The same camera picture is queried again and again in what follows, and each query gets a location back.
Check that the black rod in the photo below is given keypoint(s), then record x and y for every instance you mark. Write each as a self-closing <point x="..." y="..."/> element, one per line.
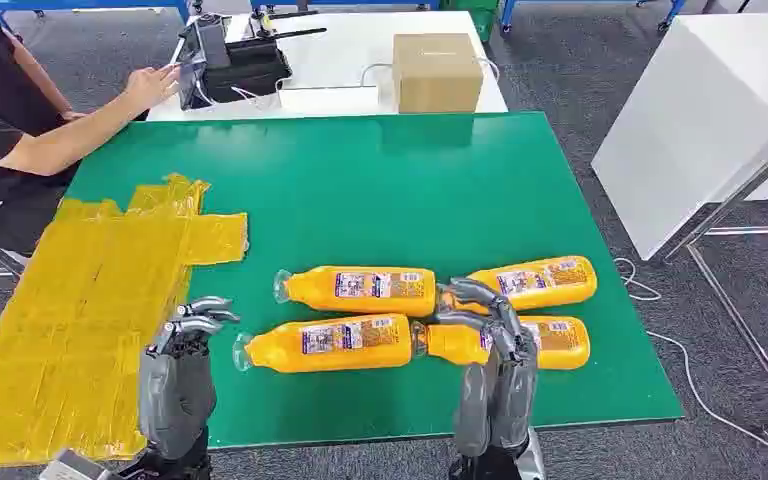
<point x="301" y="32"/>

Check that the orange drink bottle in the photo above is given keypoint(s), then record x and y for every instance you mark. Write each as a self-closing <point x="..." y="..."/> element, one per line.
<point x="311" y="291"/>
<point x="556" y="281"/>
<point x="563" y="344"/>
<point x="278" y="348"/>

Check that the large white panel table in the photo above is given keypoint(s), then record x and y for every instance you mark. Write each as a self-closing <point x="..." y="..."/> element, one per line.
<point x="695" y="119"/>

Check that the blue metal frame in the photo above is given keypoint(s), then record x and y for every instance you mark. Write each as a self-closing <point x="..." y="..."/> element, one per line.
<point x="92" y="5"/>
<point x="357" y="4"/>

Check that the white flat box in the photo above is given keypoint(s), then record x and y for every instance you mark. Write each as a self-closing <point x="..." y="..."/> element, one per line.
<point x="328" y="98"/>

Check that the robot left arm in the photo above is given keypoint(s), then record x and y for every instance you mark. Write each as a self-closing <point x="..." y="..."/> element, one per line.
<point x="172" y="469"/>

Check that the green crate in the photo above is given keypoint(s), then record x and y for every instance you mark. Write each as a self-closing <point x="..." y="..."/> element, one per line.
<point x="480" y="16"/>

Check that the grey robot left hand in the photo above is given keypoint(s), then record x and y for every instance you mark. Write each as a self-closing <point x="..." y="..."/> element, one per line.
<point x="175" y="397"/>

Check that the brown cardboard box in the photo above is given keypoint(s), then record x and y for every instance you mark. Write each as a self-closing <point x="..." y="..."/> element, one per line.
<point x="437" y="73"/>

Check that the yellow sheet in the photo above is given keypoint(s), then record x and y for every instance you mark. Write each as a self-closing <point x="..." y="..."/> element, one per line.
<point x="79" y="318"/>

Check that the grey box device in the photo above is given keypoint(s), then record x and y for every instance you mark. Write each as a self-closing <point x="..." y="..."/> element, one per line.
<point x="215" y="40"/>

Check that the person's right hand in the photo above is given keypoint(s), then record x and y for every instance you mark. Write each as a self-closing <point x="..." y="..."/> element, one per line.
<point x="149" y="86"/>

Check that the person's left hand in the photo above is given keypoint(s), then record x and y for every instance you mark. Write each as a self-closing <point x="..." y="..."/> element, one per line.
<point x="74" y="116"/>

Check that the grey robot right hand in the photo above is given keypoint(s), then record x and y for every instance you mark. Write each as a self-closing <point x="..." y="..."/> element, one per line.
<point x="503" y="397"/>

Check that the black tray device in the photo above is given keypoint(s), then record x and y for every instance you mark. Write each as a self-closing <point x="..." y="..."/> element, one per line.
<point x="251" y="69"/>

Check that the metal table frame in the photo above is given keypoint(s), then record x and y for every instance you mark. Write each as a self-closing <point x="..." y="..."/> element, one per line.
<point x="742" y="192"/>

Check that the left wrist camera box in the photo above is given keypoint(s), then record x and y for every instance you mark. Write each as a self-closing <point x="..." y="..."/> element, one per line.
<point x="72" y="467"/>

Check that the green mat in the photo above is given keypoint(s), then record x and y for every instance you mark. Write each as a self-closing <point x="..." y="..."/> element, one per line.
<point x="384" y="192"/>

